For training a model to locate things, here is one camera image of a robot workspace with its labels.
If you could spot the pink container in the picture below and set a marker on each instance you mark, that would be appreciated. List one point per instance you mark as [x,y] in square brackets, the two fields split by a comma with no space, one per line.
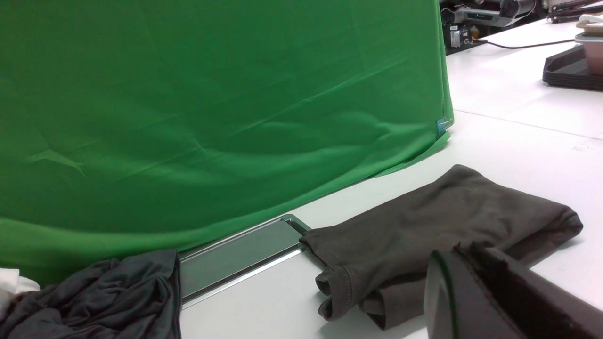
[591,39]

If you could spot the blue binder clip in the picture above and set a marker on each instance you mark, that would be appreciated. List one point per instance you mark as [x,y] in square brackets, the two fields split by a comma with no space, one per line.
[442,125]

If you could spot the stacked black trays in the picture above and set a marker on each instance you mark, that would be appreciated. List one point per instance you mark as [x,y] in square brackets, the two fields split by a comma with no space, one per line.
[569,70]

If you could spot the background equipment clutter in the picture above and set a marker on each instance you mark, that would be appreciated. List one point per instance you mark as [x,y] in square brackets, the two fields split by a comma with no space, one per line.
[466,23]

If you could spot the dark teal crumpled garment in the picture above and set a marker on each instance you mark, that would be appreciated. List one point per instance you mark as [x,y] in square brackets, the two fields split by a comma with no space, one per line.
[138,297]

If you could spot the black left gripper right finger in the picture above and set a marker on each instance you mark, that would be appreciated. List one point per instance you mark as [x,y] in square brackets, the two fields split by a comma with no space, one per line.
[533,307]

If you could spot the gray long-sleeved shirt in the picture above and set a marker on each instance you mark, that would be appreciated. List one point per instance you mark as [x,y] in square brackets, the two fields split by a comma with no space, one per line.
[378,260]

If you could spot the white crumpled garment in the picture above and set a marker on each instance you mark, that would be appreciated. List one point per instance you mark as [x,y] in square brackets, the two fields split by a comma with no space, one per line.
[12,283]

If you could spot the green backdrop cloth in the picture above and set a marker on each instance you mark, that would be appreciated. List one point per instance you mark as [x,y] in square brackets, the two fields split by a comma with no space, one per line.
[130,126]

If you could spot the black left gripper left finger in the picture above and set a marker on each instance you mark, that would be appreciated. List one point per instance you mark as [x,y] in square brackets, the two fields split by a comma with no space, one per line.
[457,305]

